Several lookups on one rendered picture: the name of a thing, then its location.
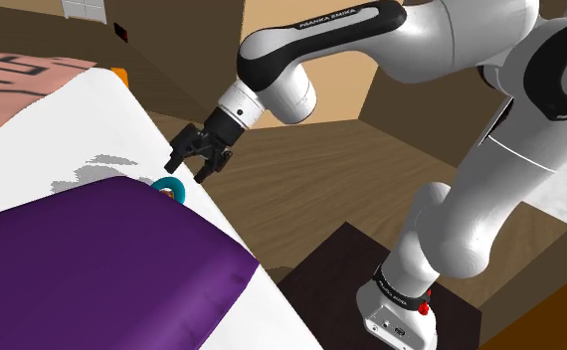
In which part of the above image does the white bed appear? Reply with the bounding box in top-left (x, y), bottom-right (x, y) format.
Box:
top-left (0, 67), bottom-right (324, 350)

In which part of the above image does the white panelled door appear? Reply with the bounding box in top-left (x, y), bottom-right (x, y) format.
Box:
top-left (61, 0), bottom-right (108, 26)

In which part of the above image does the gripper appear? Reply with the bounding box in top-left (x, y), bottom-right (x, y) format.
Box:
top-left (163, 106), bottom-right (248, 185)

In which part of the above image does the orange block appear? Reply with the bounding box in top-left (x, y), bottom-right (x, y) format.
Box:
top-left (109, 67), bottom-right (130, 88)

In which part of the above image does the pink patterned cloth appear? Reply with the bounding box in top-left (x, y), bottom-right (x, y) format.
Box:
top-left (0, 50), bottom-right (98, 149)

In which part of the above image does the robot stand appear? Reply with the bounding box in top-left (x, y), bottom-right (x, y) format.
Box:
top-left (277, 221), bottom-right (483, 350)

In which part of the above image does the teal ring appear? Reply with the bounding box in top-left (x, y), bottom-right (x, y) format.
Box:
top-left (149, 176), bottom-right (187, 205)

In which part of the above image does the purple blanket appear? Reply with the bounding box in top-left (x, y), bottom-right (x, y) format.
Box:
top-left (0, 175), bottom-right (261, 350)

